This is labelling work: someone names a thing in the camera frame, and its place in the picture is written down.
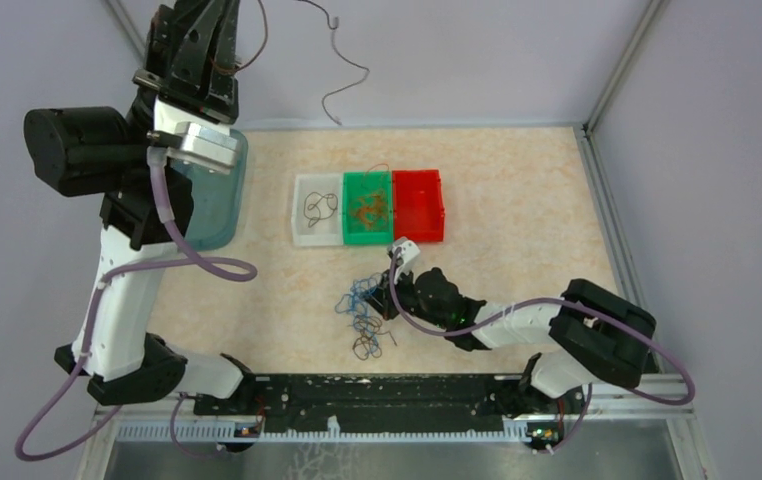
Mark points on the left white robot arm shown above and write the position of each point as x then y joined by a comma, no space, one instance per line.
145,214

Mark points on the white slotted cable duct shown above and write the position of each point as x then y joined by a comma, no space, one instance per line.
229,431

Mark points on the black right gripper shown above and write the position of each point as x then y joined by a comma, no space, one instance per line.
380,298

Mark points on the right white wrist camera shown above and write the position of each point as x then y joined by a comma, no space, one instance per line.
403,252

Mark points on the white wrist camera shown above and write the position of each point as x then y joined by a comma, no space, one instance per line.
180,135
403,252

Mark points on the left aluminium frame post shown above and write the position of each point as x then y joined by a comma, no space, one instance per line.
124,21

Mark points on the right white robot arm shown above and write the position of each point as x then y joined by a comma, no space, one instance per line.
597,335

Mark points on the aluminium frame post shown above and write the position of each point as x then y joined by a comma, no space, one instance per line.
646,23
124,21

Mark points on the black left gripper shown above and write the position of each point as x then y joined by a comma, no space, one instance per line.
178,47

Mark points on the green plastic bin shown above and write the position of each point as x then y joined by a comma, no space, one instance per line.
367,218

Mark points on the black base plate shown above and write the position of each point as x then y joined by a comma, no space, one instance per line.
381,403

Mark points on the white plastic bin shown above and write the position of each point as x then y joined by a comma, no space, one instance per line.
316,212

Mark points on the right aluminium side rail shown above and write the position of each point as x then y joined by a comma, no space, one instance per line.
617,247

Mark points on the right aluminium frame post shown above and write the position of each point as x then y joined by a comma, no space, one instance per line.
646,23

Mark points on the teal translucent plastic tray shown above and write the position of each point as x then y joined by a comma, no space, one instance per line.
217,201

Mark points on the red plastic bin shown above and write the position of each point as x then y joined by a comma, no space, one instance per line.
418,207

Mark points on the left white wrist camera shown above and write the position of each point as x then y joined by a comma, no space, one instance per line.
180,135

